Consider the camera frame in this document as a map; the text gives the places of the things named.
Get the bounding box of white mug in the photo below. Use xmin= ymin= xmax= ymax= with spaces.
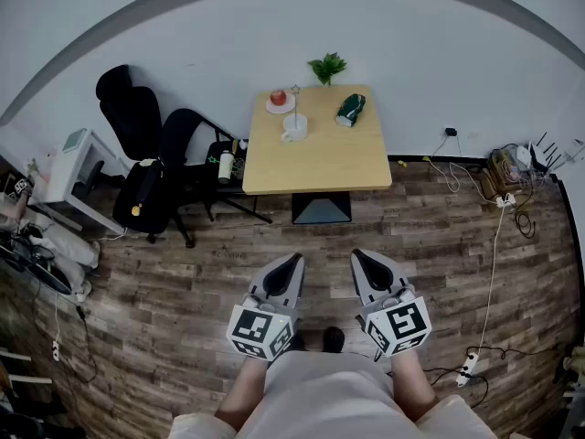
xmin=280 ymin=112 xmax=309 ymax=144

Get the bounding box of long white power strip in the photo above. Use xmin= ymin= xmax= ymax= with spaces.
xmin=455 ymin=353 xmax=480 ymax=387

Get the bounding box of person's left forearm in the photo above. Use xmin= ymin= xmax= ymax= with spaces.
xmin=214 ymin=356 xmax=271 ymax=432

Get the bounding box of green snack packet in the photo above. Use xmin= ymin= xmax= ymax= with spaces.
xmin=335 ymin=92 xmax=367 ymax=129

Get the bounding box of long white cable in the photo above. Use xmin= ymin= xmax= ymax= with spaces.
xmin=470 ymin=203 xmax=507 ymax=359

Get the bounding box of person's right black shoe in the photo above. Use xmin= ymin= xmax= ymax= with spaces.
xmin=322 ymin=327 xmax=346 ymax=354

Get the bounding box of white plate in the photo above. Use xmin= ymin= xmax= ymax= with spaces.
xmin=265 ymin=92 xmax=297 ymax=115

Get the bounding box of green leafy plant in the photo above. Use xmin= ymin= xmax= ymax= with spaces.
xmin=307 ymin=52 xmax=348 ymax=87

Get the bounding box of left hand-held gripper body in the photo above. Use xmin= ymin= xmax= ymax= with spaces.
xmin=226 ymin=290 xmax=302 ymax=362

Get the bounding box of white router with black antennas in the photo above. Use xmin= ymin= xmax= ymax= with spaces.
xmin=516 ymin=131 xmax=566 ymax=173

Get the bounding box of thin white cable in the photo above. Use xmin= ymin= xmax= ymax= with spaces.
xmin=429 ymin=134 xmax=476 ymax=194

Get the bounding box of tall black chair with headrest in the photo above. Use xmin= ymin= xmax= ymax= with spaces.
xmin=95 ymin=64 xmax=164 ymax=162

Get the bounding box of black table base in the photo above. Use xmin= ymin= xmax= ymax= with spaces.
xmin=291 ymin=192 xmax=353 ymax=226

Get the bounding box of coiled black cable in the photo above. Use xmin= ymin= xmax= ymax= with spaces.
xmin=515 ymin=185 xmax=537 ymax=240

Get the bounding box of brown cardboard box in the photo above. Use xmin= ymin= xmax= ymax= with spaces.
xmin=486 ymin=149 xmax=522 ymax=191

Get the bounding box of green and white box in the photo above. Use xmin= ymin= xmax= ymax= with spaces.
xmin=61 ymin=128 xmax=88 ymax=154

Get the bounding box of person's white shirt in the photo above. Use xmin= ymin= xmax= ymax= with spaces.
xmin=168 ymin=349 xmax=499 ymax=439

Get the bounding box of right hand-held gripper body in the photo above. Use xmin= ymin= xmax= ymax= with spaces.
xmin=360 ymin=285 xmax=433 ymax=359

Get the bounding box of person's right forearm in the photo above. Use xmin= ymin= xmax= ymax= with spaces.
xmin=390 ymin=348 xmax=439 ymax=423

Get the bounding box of black folding chair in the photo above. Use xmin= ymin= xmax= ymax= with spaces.
xmin=200 ymin=116 xmax=274 ymax=225

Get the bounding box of white bottle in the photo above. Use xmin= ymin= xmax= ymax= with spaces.
xmin=218 ymin=149 xmax=234 ymax=186

